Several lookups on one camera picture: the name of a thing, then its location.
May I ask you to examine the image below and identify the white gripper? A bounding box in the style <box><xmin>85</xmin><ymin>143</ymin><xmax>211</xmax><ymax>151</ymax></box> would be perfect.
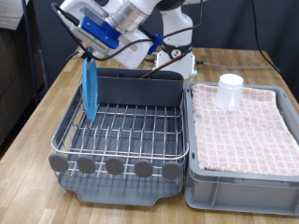
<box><xmin>69</xmin><ymin>21</ymin><xmax>151</xmax><ymax>71</ymax></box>

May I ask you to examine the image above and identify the teal plastic plate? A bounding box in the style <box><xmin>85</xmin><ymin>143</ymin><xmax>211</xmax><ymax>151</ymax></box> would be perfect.
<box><xmin>80</xmin><ymin>47</ymin><xmax>99</xmax><ymax>123</ymax></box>

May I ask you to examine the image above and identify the brown wooden spoon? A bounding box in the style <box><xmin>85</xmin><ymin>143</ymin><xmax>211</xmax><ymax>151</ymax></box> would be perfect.
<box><xmin>139</xmin><ymin>51</ymin><xmax>188</xmax><ymax>79</ymax></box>

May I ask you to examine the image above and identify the black metal pole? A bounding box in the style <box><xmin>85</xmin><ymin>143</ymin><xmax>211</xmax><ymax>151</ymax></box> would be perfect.
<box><xmin>21</xmin><ymin>0</ymin><xmax>41</xmax><ymax>107</ymax></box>

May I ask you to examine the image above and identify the dark grey cutlery holder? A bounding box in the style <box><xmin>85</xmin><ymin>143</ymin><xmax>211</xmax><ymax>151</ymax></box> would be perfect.
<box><xmin>93</xmin><ymin>67</ymin><xmax>185</xmax><ymax>108</ymax></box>

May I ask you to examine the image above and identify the brown cabinet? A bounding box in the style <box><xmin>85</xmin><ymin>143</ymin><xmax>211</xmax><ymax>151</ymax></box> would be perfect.
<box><xmin>0</xmin><ymin>0</ymin><xmax>49</xmax><ymax>153</ymax></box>

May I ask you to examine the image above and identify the grey plastic drain tray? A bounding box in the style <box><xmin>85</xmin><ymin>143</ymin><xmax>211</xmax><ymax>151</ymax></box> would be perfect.
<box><xmin>57</xmin><ymin>87</ymin><xmax>185</xmax><ymax>207</ymax></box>

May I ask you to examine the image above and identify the white plastic cup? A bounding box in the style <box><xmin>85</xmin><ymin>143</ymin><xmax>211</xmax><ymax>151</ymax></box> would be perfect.
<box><xmin>213</xmin><ymin>73</ymin><xmax>245</xmax><ymax>112</ymax></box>

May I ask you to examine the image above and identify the dark backdrop curtain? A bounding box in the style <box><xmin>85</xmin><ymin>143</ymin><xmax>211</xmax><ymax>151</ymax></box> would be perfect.
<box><xmin>29</xmin><ymin>0</ymin><xmax>299</xmax><ymax>104</ymax></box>

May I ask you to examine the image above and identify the pink checkered cloth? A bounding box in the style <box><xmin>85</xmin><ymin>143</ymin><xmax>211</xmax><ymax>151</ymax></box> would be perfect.
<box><xmin>190</xmin><ymin>82</ymin><xmax>299</xmax><ymax>177</ymax></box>

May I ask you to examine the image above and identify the grey plastic crate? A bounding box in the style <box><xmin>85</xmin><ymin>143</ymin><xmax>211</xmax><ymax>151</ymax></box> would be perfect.
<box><xmin>183</xmin><ymin>80</ymin><xmax>299</xmax><ymax>217</ymax></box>

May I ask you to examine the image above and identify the black cable on table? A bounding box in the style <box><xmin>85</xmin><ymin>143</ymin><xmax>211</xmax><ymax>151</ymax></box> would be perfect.
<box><xmin>64</xmin><ymin>49</ymin><xmax>86</xmax><ymax>64</ymax></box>

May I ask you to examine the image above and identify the black camera cable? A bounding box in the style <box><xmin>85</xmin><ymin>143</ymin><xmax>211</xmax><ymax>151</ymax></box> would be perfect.
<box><xmin>50</xmin><ymin>0</ymin><xmax>204</xmax><ymax>63</ymax></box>

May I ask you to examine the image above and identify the wrist camera on blue mount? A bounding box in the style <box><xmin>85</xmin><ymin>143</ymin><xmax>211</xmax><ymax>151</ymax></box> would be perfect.
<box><xmin>59</xmin><ymin>0</ymin><xmax>121</xmax><ymax>50</ymax></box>

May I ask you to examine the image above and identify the blue cable clip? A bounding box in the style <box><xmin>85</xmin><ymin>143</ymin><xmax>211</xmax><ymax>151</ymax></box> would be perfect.
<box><xmin>147</xmin><ymin>32</ymin><xmax>164</xmax><ymax>56</ymax></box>

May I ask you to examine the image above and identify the metal wire dish rack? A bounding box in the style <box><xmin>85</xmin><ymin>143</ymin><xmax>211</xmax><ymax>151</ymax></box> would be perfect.
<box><xmin>48</xmin><ymin>83</ymin><xmax>191</xmax><ymax>182</ymax></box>

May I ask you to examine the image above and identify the grey cable on table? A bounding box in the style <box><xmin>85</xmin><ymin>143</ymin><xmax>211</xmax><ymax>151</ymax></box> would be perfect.
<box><xmin>195</xmin><ymin>61</ymin><xmax>278</xmax><ymax>71</ymax></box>

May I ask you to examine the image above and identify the thin black hanging cable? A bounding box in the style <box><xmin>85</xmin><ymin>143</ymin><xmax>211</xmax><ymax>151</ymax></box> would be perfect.
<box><xmin>249</xmin><ymin>0</ymin><xmax>282</xmax><ymax>75</ymax></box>

